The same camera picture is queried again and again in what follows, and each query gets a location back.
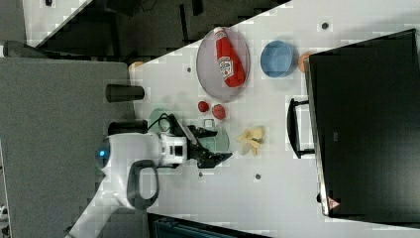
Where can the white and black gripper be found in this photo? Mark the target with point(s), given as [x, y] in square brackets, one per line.
[174, 145]

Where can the peeled yellow toy banana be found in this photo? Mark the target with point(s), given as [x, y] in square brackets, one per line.
[250, 141]

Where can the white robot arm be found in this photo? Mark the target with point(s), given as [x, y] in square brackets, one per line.
[122, 157]

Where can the black toaster oven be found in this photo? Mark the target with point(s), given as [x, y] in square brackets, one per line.
[364, 109]

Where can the light red toy strawberry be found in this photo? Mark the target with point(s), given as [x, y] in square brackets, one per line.
[219, 112]

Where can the dark red toy strawberry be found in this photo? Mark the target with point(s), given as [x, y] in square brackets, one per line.
[203, 106]

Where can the red ketchup bottle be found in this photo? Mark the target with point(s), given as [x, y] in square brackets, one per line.
[228, 60]

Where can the grey round plate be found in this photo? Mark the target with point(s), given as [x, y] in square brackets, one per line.
[208, 71]

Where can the blue bowl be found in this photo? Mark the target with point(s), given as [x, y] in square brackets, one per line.
[277, 59]

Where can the orange fruit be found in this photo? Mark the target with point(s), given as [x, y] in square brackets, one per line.
[301, 60]

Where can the black cylinder post lower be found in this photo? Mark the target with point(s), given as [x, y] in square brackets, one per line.
[140, 126]

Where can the black oven door handle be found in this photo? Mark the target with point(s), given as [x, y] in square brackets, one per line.
[293, 129]

